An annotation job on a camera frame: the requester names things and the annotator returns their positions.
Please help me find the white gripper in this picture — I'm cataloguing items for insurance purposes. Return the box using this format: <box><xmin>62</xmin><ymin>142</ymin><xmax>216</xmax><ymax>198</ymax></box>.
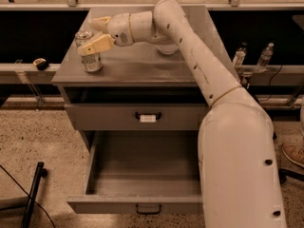
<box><xmin>77</xmin><ymin>13</ymin><xmax>134</xmax><ymax>56</ymax></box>

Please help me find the silver 7up can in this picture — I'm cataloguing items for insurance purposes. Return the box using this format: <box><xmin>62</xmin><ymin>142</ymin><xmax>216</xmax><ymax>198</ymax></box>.
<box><xmin>74</xmin><ymin>29</ymin><xmax>103</xmax><ymax>73</ymax></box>

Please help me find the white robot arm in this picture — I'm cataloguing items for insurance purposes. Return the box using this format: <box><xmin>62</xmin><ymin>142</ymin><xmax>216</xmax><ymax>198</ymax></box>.
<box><xmin>78</xmin><ymin>0</ymin><xmax>287</xmax><ymax>228</ymax></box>

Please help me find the grey drawer cabinet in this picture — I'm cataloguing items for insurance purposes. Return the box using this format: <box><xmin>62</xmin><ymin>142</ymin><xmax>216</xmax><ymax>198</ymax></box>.
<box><xmin>52</xmin><ymin>5</ymin><xmax>238</xmax><ymax>146</ymax></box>

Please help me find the open grey middle drawer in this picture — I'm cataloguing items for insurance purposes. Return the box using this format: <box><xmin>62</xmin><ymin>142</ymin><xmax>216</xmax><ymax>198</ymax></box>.
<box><xmin>67</xmin><ymin>131</ymin><xmax>202</xmax><ymax>215</ymax></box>

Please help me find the yellow black tape measure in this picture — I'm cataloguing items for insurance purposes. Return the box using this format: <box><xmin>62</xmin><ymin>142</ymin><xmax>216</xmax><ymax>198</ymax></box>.
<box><xmin>33</xmin><ymin>58</ymin><xmax>49</xmax><ymax>71</ymax></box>

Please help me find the white ceramic bowl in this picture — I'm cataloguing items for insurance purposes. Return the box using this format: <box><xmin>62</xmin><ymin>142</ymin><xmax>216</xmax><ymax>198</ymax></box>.
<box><xmin>156</xmin><ymin>44</ymin><xmax>179</xmax><ymax>55</ymax></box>

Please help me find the left clear water bottle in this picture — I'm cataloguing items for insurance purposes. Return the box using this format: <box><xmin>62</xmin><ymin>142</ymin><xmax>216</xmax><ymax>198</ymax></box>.
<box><xmin>233</xmin><ymin>42</ymin><xmax>247</xmax><ymax>68</ymax></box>

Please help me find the clear water bottle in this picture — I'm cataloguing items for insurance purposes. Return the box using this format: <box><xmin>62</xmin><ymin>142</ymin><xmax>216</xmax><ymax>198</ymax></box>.
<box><xmin>256</xmin><ymin>43</ymin><xmax>274</xmax><ymax>72</ymax></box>
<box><xmin>233</xmin><ymin>42</ymin><xmax>247</xmax><ymax>68</ymax></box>

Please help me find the black chair leg left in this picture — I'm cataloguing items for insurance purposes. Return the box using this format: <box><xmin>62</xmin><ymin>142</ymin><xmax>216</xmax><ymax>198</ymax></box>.
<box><xmin>21</xmin><ymin>161</ymin><xmax>48</xmax><ymax>228</ymax></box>

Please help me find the right clear water bottle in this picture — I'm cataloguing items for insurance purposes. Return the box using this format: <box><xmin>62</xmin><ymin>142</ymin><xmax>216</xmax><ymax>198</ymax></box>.
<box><xmin>256</xmin><ymin>43</ymin><xmax>274</xmax><ymax>72</ymax></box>

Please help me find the brown shoe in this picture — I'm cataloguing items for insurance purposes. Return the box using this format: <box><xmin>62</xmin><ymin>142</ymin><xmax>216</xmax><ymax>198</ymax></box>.
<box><xmin>282</xmin><ymin>144</ymin><xmax>304</xmax><ymax>168</ymax></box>

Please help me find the black chair base right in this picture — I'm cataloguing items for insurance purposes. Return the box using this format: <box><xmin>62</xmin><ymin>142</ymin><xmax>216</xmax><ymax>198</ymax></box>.
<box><xmin>278</xmin><ymin>168</ymin><xmax>304</xmax><ymax>184</ymax></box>

